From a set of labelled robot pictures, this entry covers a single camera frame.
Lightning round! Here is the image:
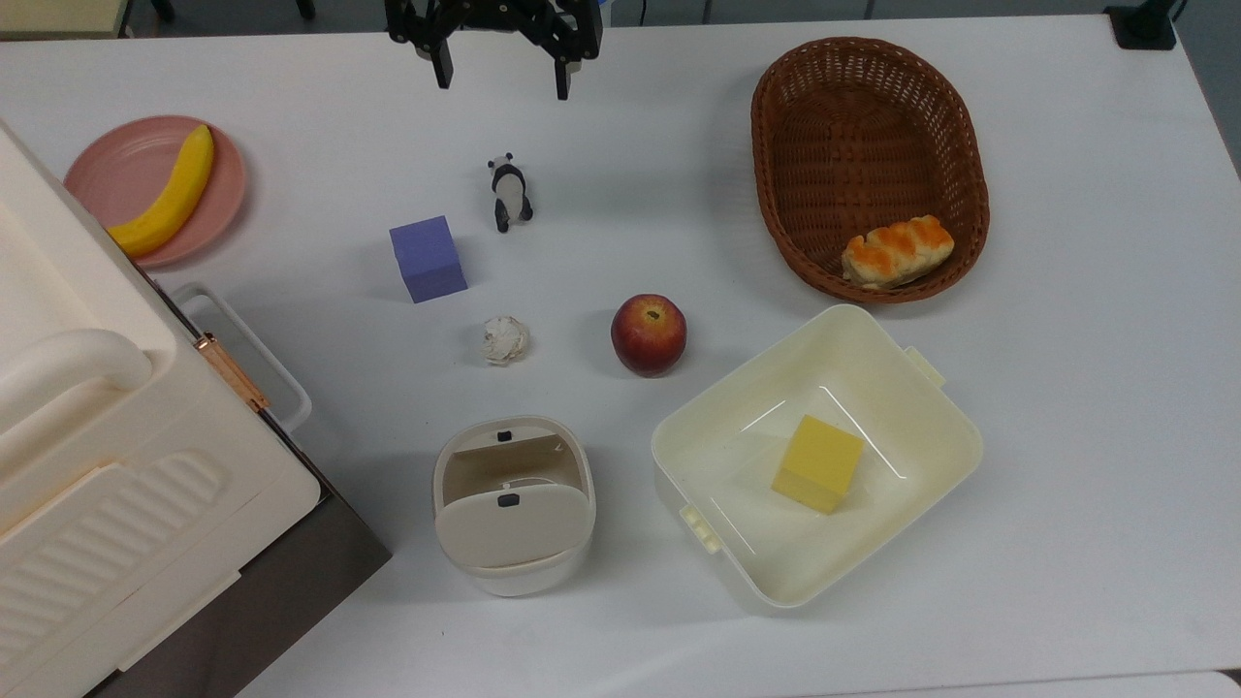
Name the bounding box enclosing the cream storage box with handles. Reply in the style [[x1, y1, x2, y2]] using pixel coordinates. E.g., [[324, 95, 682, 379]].
[[0, 118, 322, 698]]

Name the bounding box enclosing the brown wicker basket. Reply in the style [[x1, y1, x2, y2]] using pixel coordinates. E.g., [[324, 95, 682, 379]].
[[750, 37, 991, 305]]

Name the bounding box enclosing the white plastic pull handle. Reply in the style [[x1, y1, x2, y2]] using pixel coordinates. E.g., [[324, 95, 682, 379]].
[[173, 282, 313, 432]]

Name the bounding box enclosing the small white lidded trash can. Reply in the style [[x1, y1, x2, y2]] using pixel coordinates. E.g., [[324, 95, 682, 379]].
[[431, 416, 597, 597]]

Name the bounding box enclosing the crumpled white paper ball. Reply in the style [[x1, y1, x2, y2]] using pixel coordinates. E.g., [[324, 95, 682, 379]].
[[481, 315, 531, 366]]

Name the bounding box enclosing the copper coloured latch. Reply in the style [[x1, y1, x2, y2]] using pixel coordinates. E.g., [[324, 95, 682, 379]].
[[193, 333, 271, 413]]

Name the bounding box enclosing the yellowish wooden desk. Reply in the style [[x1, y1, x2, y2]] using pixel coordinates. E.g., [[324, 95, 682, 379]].
[[0, 0, 134, 40]]

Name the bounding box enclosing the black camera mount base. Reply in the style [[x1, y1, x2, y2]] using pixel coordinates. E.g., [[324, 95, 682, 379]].
[[1104, 0, 1179, 51]]

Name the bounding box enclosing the purple foam cube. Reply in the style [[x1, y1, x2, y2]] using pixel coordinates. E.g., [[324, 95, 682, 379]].
[[389, 215, 468, 304]]

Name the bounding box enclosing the pink round plate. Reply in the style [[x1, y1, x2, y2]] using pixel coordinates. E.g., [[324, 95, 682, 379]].
[[64, 115, 248, 270]]

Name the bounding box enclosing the yellow foam cube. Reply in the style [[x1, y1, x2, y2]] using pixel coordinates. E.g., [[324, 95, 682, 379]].
[[771, 415, 865, 515]]

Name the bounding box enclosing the small panda figurine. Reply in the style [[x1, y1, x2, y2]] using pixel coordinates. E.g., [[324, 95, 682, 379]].
[[488, 153, 534, 234]]

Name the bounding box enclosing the red apple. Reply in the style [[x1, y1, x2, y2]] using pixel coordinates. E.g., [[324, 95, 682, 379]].
[[610, 294, 688, 378]]

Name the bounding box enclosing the yellow banana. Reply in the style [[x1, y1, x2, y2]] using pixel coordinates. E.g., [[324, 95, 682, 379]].
[[107, 124, 215, 259]]

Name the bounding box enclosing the cream plastic tub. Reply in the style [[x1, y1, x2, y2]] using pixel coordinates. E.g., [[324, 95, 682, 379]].
[[651, 303, 984, 611]]

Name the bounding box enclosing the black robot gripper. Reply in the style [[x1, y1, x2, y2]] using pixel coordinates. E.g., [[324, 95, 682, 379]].
[[386, 0, 604, 101]]

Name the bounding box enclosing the orange glazed bread loaf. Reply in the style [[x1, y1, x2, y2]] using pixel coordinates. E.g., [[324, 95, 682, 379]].
[[841, 214, 956, 291]]

